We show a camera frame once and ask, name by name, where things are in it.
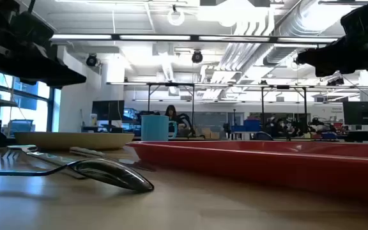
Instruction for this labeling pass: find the red plastic tray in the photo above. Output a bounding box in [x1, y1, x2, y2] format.
[128, 140, 368, 202]

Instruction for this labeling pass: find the round ceiling lamp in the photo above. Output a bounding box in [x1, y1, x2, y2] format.
[167, 8, 186, 27]

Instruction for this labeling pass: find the dark spoon teal handle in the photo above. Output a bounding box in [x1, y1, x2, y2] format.
[0, 157, 155, 194]

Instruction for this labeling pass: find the silver ventilation duct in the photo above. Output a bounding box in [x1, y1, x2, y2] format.
[262, 0, 344, 66]

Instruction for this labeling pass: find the long ceiling light bar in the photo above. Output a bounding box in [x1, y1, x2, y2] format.
[49, 33, 339, 44]

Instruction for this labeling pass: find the cardboard box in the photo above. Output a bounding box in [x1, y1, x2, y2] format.
[199, 127, 220, 139]

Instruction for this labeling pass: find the black monitor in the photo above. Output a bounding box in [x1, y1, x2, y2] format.
[91, 100, 125, 121]
[342, 101, 368, 126]

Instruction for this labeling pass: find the silver fork patterned handle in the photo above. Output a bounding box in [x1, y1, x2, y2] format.
[1, 145, 88, 180]

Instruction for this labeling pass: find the person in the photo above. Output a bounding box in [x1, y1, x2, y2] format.
[165, 104, 188, 135]

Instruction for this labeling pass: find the blue storage bin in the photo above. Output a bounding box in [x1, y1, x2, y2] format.
[243, 119, 261, 132]

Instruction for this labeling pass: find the blue mug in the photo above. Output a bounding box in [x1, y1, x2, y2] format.
[141, 114, 178, 142]

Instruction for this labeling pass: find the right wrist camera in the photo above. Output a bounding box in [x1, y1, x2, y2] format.
[340, 1, 368, 36]

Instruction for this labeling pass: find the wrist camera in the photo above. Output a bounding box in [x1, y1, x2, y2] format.
[11, 11, 54, 45]
[340, 1, 368, 36]

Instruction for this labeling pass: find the tan round plate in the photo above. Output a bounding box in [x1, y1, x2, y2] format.
[13, 132, 135, 151]

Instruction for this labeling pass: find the black metal stand frame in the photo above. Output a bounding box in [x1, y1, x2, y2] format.
[260, 84, 309, 130]
[146, 82, 196, 128]

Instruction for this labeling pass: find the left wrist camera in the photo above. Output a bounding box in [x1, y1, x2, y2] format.
[11, 11, 54, 45]

